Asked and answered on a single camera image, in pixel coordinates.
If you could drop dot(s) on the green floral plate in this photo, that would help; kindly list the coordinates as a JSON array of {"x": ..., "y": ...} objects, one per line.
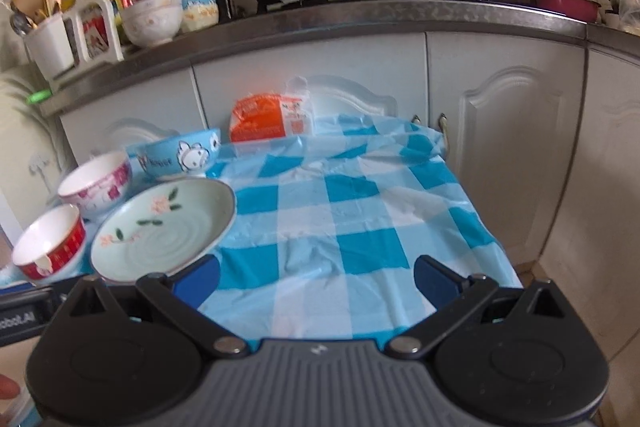
[{"x": 160, "y": 237}]

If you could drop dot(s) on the red white seasoning packet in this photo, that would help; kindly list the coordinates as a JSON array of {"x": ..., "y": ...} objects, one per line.
[{"x": 95, "y": 34}]

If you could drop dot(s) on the green plastic clip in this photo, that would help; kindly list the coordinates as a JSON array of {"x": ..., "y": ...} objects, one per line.
[{"x": 40, "y": 97}]

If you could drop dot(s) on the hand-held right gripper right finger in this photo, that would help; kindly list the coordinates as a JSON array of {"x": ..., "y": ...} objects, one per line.
[{"x": 432, "y": 279}]

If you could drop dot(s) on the white cabinet door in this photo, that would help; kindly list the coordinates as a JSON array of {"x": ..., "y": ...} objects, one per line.
[
  {"x": 130, "y": 107},
  {"x": 615, "y": 157},
  {"x": 310, "y": 62},
  {"x": 505, "y": 132}
]

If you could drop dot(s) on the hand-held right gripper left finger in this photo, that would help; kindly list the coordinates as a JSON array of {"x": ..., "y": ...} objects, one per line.
[{"x": 200, "y": 279}]

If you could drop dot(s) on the white bowl with pink flowers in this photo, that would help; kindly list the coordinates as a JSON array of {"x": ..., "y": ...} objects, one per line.
[{"x": 100, "y": 197}]

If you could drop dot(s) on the small blue patterned container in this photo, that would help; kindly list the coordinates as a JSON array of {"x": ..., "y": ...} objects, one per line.
[{"x": 200, "y": 12}]

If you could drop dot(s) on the orange and white packet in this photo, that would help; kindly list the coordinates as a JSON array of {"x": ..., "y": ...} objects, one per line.
[{"x": 255, "y": 119}]

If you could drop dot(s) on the steel-edged kitchen countertop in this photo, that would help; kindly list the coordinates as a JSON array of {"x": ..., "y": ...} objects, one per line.
[{"x": 350, "y": 14}]

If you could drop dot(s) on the white plastic counter rack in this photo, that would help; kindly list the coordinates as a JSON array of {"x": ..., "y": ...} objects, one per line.
[{"x": 95, "y": 42}]

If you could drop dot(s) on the red basin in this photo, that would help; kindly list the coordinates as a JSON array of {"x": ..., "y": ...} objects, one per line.
[{"x": 565, "y": 4}]

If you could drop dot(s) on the white utensil holder cup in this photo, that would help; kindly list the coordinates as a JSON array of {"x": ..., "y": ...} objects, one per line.
[{"x": 50, "y": 47}]

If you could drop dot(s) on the blue cartoon bowl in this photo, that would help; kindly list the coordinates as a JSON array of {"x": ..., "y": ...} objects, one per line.
[{"x": 170, "y": 157}]

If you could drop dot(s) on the red bowl with white inside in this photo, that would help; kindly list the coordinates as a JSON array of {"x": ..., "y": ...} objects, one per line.
[{"x": 55, "y": 252}]

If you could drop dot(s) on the person's left hand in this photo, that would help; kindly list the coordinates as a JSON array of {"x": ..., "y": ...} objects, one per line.
[{"x": 7, "y": 388}]

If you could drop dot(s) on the white floral bowl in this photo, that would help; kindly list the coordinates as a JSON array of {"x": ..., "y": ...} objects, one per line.
[{"x": 150, "y": 22}]

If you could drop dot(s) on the blue checkered plastic tablecloth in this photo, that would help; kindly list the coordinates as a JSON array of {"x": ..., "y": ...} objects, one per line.
[{"x": 325, "y": 207}]

